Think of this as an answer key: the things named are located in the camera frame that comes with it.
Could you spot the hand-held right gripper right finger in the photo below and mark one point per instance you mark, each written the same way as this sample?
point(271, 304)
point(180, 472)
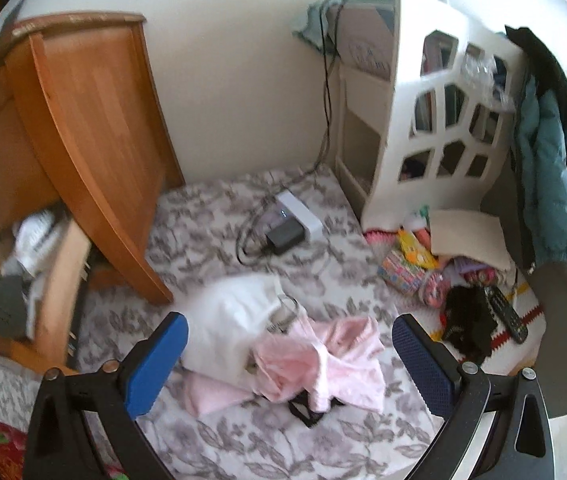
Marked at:
point(423, 365)

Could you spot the colourful checkered box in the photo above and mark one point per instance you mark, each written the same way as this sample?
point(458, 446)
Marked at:
point(403, 275)

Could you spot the plain wooden nightstand drawer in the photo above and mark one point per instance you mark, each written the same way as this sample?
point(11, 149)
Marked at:
point(3, 170)

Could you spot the white power strip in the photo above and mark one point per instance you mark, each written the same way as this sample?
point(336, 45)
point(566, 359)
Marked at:
point(298, 210)

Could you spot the grey knitted cloth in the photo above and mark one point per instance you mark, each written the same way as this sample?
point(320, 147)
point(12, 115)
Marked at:
point(6, 305)

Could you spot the black cloth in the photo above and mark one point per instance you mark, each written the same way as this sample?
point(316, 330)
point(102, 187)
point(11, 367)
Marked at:
point(468, 320)

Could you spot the white cutout shelf unit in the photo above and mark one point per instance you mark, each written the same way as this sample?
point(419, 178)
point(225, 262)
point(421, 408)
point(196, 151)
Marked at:
point(408, 60)

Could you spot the black jacket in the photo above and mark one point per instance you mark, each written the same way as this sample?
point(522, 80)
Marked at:
point(558, 75)

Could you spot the pink round pouch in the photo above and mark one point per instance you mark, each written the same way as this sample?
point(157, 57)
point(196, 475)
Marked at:
point(436, 287)

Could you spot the clear plastic bag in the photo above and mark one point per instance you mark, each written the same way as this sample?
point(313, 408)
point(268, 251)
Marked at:
point(486, 80)

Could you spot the wooden drawer with clothes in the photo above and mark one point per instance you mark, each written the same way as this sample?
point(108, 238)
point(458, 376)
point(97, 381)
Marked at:
point(71, 260)

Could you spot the dark teal jacket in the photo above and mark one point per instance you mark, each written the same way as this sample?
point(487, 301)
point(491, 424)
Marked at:
point(548, 170)

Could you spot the brown wooden nightstand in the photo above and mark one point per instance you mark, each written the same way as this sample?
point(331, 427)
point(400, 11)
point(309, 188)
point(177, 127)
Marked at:
point(98, 110)

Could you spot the grey floral quilt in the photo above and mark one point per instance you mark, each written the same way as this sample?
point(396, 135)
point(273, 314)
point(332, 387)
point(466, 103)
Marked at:
point(263, 452)

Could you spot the black charger adapter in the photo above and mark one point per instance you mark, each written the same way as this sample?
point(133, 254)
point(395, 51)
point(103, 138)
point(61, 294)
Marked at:
point(283, 237)

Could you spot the white cloth with dark print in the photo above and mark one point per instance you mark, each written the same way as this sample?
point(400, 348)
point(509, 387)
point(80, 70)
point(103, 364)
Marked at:
point(36, 240)

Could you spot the black remote control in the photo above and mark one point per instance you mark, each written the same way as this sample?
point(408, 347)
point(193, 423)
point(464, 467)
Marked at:
point(506, 312)

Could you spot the yellow snack packet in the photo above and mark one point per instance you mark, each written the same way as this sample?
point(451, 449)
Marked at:
point(413, 250)

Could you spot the white garment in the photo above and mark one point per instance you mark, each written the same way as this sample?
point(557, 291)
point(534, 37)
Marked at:
point(228, 320)

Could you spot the light teal cloth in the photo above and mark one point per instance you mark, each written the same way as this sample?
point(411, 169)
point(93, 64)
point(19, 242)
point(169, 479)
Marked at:
point(311, 25)

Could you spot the pink garment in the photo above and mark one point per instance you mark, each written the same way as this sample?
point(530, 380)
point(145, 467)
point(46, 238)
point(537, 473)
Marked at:
point(343, 380)

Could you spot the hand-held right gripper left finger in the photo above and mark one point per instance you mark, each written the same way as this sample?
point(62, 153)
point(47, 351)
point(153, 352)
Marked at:
point(156, 365)

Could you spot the white rug red zigzag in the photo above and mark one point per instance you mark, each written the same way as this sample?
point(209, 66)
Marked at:
point(528, 310)

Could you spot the beige cardboard sheet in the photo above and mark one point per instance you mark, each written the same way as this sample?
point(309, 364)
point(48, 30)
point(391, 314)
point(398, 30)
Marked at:
point(468, 237)

